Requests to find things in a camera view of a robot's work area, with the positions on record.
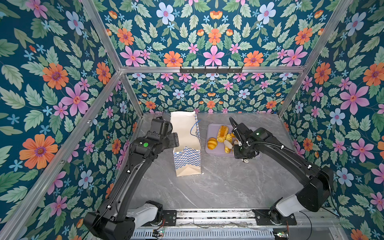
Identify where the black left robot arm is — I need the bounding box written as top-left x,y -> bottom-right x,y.
84,116 -> 179,240

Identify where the checkered paper bread bag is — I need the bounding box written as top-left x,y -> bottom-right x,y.
171,112 -> 202,177

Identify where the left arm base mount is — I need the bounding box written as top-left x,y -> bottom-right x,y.
127,201 -> 178,228

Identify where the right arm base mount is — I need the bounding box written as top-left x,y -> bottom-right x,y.
252,198 -> 297,226

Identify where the small round striped bun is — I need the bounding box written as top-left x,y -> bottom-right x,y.
207,138 -> 218,150

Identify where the black hook rail bracket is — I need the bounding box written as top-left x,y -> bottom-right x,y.
179,66 -> 243,75

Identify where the long narrow striped bread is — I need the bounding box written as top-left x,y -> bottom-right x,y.
224,134 -> 233,154

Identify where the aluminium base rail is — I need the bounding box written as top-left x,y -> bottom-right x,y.
89,207 -> 346,230

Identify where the lavender plastic tray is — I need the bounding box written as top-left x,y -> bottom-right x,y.
205,124 -> 237,158

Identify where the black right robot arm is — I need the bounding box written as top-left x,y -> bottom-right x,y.
229,117 -> 334,224

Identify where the white perforated cable duct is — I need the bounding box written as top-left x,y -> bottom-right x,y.
131,228 -> 275,240

